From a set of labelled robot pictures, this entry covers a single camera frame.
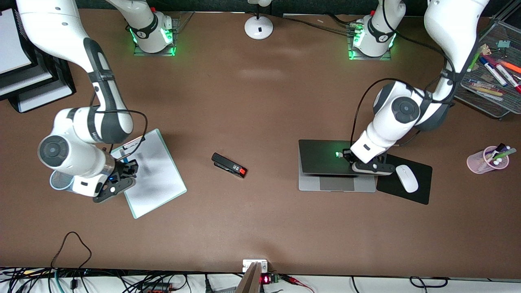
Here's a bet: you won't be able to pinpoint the silver laptop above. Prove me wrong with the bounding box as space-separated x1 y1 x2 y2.
298 140 377 192

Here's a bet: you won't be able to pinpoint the green marker in tray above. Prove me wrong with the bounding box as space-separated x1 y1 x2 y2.
468 44 487 72

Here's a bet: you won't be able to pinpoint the blue white marker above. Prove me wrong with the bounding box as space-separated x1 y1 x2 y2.
479 57 509 87

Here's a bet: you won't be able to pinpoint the red white marker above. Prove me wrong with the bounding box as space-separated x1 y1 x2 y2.
495 64 521 94

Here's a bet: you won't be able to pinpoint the blue mesh pen cup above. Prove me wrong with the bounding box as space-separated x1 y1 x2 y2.
50 170 76 192

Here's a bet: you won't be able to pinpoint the white clipboard with paper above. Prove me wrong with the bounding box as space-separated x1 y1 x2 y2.
111 129 188 219

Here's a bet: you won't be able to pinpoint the white computer mouse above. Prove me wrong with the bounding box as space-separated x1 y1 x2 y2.
396 164 419 193

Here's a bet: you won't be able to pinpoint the black mouse pad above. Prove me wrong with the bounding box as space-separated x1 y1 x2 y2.
376 153 433 205

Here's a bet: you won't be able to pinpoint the black stapler with red tip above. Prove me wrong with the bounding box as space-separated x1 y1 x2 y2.
211 153 248 179

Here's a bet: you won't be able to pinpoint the black stacked paper tray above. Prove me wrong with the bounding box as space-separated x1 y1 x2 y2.
0 7 77 113

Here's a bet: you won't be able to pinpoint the pink translucent pen cup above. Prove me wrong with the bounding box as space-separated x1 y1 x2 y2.
467 146 510 175

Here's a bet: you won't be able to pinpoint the orange black power strip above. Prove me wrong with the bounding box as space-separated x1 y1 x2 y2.
138 282 175 293

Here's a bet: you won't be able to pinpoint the yellow highlighter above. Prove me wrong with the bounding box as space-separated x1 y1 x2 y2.
467 79 506 102

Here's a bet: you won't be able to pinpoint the white small box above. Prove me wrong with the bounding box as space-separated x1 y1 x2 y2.
243 259 268 273

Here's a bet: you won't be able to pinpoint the white round lamp base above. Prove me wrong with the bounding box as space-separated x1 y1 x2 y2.
244 0 274 40

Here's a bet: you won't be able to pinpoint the orange highlighter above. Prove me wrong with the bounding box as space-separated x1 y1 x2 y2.
500 59 521 74

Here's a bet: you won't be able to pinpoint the black looped thin cable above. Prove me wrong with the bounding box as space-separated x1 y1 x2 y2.
51 231 92 271

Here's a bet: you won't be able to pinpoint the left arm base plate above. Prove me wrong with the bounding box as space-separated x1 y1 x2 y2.
348 20 393 61

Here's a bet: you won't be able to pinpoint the tangled black cable bundle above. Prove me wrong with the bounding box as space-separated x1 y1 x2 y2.
0 267 135 293

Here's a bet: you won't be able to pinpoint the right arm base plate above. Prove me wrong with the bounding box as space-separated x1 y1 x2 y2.
134 17 180 57

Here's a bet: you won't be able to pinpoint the black cables behind bases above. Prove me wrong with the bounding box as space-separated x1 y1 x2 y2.
283 14 363 36

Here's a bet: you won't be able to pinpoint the red wire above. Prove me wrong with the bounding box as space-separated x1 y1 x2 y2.
280 274 315 293

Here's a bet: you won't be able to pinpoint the black wire mesh tray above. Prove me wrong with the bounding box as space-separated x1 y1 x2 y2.
454 18 521 119

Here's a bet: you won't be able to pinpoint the black coiled cable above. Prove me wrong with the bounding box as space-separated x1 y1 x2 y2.
409 276 449 288

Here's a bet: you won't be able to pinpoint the grey mounting post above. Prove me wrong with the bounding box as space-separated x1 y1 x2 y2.
235 262 262 293

